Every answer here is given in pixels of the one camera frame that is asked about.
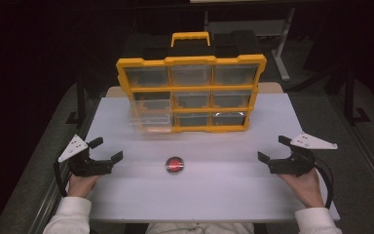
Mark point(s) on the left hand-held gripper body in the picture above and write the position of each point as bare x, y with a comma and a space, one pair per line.
87, 167

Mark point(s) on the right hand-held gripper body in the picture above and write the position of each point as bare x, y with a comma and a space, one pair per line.
292, 165

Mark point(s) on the person's left hand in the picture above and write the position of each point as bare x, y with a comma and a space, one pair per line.
80, 186

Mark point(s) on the person's right hand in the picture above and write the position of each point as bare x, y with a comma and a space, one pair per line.
306, 188

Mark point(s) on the black metal stand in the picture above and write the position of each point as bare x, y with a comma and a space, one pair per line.
350, 97
80, 104

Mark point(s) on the open clear plastic drawer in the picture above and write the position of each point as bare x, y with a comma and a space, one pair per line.
151, 122

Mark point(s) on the round red disc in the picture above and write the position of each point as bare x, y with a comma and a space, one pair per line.
174, 165

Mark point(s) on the yellow black organizer case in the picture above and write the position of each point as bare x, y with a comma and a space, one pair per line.
191, 88

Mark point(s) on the set of closed clear drawers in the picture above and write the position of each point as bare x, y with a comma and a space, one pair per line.
191, 75

